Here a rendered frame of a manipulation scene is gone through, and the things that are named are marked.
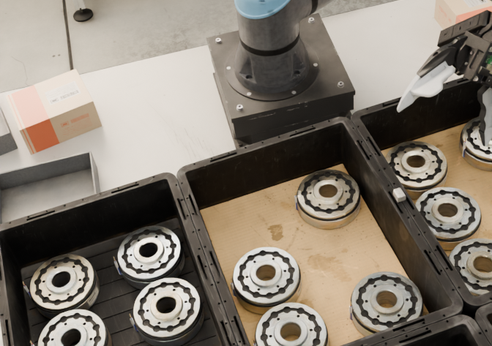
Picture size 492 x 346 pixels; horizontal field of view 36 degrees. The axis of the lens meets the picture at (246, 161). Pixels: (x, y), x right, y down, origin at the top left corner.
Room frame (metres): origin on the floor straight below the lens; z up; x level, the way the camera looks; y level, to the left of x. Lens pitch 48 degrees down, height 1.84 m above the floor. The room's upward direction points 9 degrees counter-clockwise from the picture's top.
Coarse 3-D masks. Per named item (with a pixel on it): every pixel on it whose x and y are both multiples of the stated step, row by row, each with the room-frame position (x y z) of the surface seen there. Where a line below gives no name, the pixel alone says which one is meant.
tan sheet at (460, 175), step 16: (432, 144) 0.88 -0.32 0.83; (448, 144) 0.87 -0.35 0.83; (448, 160) 0.84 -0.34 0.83; (464, 160) 0.83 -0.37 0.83; (448, 176) 0.80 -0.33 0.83; (464, 176) 0.80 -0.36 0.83; (480, 176) 0.79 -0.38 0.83; (480, 192) 0.76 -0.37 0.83; (480, 208) 0.73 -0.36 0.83; (480, 224) 0.70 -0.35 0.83; (448, 256) 0.65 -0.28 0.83
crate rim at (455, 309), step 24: (336, 120) 0.88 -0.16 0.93; (264, 144) 0.85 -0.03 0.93; (360, 144) 0.82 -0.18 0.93; (192, 168) 0.82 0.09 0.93; (192, 192) 0.77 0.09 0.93; (384, 192) 0.71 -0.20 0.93; (192, 216) 0.73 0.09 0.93; (408, 216) 0.66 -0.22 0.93; (216, 264) 0.64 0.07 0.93; (432, 264) 0.58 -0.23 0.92; (432, 312) 0.50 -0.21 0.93; (456, 312) 0.50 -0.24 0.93; (240, 336) 0.51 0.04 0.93; (384, 336) 0.48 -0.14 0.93
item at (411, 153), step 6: (408, 156) 0.83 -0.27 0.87; (414, 156) 0.83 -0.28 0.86; (420, 156) 0.83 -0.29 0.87; (426, 156) 0.82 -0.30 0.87; (402, 162) 0.82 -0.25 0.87; (426, 162) 0.81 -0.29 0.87; (408, 168) 0.80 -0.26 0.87; (414, 168) 0.80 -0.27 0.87; (420, 168) 0.80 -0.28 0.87; (426, 168) 0.80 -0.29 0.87
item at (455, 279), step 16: (464, 80) 0.92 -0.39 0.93; (368, 112) 0.88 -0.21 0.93; (368, 144) 0.81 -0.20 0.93; (384, 160) 0.78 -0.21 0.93; (416, 208) 0.67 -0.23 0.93; (416, 224) 0.65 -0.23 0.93; (432, 240) 0.61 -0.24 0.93; (448, 272) 0.56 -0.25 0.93; (464, 288) 0.53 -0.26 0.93; (464, 304) 0.51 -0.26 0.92; (480, 304) 0.50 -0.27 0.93
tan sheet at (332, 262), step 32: (256, 192) 0.84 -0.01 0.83; (288, 192) 0.82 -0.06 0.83; (224, 224) 0.78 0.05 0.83; (256, 224) 0.77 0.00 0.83; (288, 224) 0.76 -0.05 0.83; (352, 224) 0.74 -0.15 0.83; (224, 256) 0.72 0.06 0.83; (320, 256) 0.69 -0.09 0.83; (352, 256) 0.68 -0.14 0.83; (384, 256) 0.67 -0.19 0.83; (320, 288) 0.63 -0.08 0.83; (352, 288) 0.62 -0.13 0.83; (256, 320) 0.59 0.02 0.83
